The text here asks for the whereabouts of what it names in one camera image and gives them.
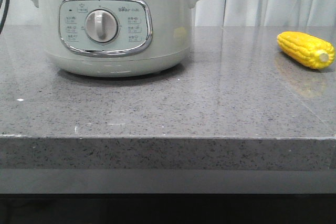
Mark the yellow corn cob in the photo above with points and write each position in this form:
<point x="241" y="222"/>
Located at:
<point x="308" y="50"/>

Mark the pale green electric pot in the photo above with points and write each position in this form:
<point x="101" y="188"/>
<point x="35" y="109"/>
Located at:
<point x="116" y="38"/>

